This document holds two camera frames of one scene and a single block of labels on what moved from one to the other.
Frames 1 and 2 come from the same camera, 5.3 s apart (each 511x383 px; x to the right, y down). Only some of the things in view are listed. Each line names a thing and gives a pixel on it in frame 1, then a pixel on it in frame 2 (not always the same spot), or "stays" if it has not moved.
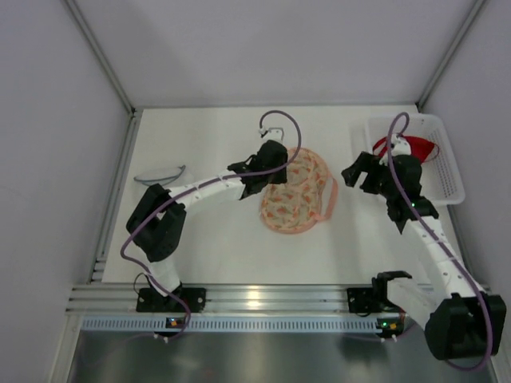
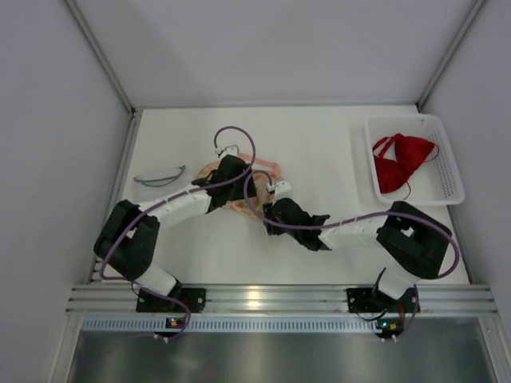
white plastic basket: [441, 177] stays
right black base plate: [367, 301] stays
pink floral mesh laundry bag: [295, 207] to [266, 174]
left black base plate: [148, 300] stays
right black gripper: [368, 175] to [274, 215]
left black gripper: [274, 171] to [243, 185]
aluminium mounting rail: [225, 299] stays
